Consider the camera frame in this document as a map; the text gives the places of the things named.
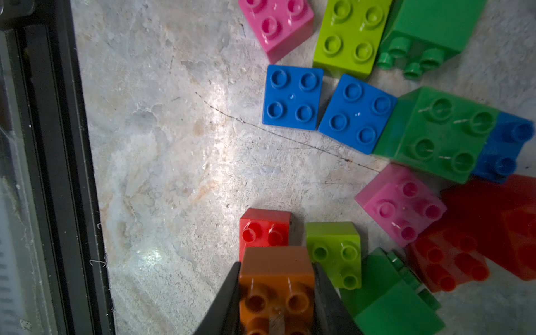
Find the pink lego brick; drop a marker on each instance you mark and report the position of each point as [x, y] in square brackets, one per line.
[279, 25]
[401, 204]

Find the blue lego brick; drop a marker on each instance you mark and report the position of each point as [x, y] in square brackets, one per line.
[357, 114]
[497, 161]
[292, 97]

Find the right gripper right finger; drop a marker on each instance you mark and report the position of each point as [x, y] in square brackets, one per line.
[330, 315]

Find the green lego brick right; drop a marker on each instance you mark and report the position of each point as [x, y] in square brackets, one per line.
[392, 300]

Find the lime small lego brick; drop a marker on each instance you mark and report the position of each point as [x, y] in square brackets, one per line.
[336, 247]

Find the long red lego brick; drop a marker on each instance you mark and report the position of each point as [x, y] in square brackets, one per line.
[484, 221]

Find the orange lego brick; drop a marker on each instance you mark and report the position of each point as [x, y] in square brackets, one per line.
[276, 282]

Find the dark green lego brick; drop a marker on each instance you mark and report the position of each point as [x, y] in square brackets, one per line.
[421, 35]

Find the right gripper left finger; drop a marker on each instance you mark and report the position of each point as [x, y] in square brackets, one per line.
[223, 316]

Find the small red lego brick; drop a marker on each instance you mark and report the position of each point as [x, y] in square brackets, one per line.
[263, 228]

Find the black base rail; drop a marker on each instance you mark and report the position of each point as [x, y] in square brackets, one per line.
[53, 265]

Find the lime long lego brick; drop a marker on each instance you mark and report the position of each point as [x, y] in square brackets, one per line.
[349, 37]

